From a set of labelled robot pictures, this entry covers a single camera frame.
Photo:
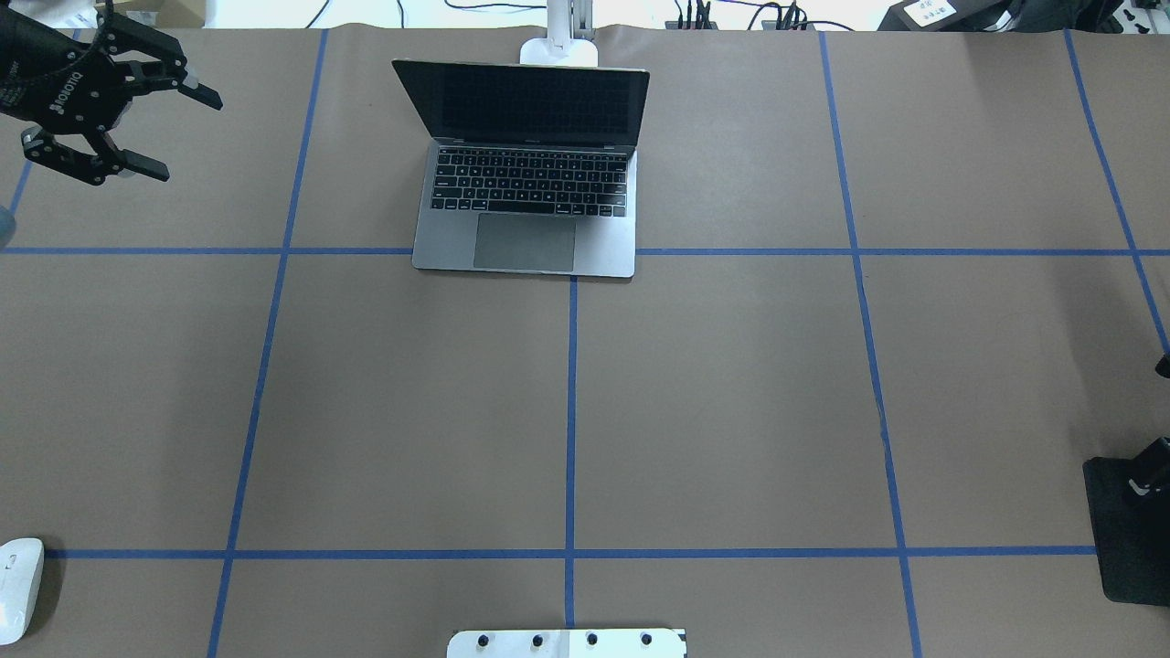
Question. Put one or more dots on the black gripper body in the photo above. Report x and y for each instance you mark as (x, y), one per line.
(37, 84)

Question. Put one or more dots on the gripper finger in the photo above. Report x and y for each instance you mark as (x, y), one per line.
(42, 148)
(196, 91)

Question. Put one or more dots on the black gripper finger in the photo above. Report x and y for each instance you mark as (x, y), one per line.
(1147, 476)

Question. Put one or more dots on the black mouse pad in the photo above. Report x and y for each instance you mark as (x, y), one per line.
(1129, 522)

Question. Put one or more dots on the silver laptop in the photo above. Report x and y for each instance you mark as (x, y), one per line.
(531, 169)

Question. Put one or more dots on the white computer mouse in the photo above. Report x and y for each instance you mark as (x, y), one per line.
(22, 562)

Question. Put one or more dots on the cardboard box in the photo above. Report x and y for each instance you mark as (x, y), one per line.
(164, 13)

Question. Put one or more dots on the white camera pole base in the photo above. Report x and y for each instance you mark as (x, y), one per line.
(603, 642)

